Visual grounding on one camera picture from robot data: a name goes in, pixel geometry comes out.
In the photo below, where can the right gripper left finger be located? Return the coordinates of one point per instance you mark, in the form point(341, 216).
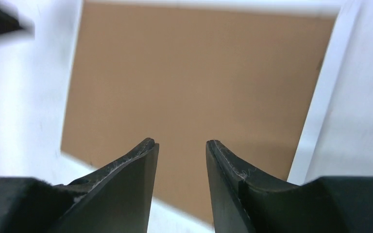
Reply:
point(115, 198)

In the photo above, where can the white brown backing board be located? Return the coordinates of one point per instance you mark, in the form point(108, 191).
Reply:
point(189, 80)

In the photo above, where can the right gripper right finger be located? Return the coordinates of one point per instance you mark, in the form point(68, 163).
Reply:
point(246, 199)

